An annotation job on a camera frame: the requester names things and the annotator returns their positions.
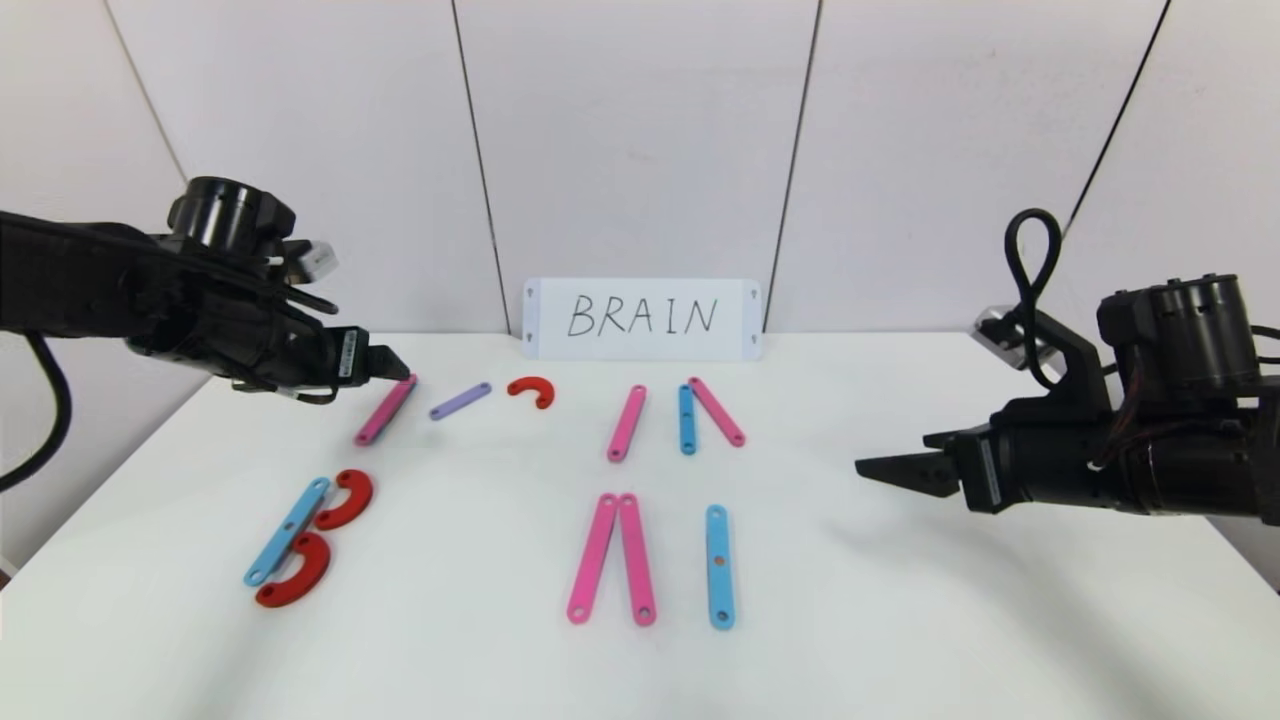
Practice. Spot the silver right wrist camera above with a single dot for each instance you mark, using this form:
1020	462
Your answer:
1000	335

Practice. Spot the pink bar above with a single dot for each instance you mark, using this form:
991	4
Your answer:
627	423
383	412
593	557
717	412
636	560

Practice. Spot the small red curved piece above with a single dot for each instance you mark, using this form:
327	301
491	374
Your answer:
533	383

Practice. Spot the black right camera bracket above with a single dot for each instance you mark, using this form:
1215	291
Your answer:
1075	370

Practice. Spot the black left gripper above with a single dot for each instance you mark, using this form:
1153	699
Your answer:
349	353

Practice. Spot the blue flat bar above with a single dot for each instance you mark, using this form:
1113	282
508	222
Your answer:
287	531
687	420
719	590

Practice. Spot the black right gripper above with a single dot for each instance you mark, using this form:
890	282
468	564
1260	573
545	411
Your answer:
987	465

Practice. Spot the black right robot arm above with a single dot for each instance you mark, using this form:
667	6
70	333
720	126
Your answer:
1200	480

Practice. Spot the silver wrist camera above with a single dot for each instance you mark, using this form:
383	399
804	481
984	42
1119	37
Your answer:
1000	335
318	263

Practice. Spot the short purple flat bar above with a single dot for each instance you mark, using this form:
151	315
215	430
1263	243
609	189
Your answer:
461	401

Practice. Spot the white BRAIN sign card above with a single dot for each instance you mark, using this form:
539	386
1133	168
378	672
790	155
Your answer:
545	320

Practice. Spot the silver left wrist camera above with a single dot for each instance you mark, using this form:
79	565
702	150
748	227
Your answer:
318	263

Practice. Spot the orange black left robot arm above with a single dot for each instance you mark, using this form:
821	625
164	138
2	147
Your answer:
80	280

